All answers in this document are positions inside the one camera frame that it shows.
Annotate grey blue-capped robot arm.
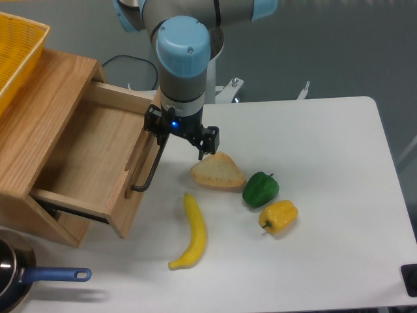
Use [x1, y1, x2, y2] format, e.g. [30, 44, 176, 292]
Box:
[113, 0, 278, 158]

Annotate green toy bell pepper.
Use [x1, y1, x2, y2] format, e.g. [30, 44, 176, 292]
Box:
[242, 171, 280, 209]

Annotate black floor cable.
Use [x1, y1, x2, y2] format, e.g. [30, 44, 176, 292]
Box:
[101, 54, 159, 91]

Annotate blue-handled dark pan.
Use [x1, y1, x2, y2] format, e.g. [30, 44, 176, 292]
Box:
[1, 240, 92, 312]

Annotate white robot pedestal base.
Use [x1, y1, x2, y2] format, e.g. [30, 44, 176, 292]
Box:
[126, 27, 312, 106]

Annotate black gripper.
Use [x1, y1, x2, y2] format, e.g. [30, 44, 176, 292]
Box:
[143, 104, 220, 160]

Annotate yellow toy banana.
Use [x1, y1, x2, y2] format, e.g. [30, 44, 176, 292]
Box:
[168, 193, 207, 271]

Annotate yellow toy bell pepper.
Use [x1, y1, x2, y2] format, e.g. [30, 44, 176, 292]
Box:
[258, 200, 298, 235]

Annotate wooden drawer cabinet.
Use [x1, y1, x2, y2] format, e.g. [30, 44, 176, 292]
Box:
[1, 49, 106, 247]

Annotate yellow plastic basket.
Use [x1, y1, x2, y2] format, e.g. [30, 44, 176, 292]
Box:
[1, 12, 50, 113]

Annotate black table-edge clamp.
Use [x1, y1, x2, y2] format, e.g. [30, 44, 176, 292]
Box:
[400, 263, 417, 297]

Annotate toy bread slice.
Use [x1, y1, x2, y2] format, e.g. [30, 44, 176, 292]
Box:
[190, 152, 246, 192]

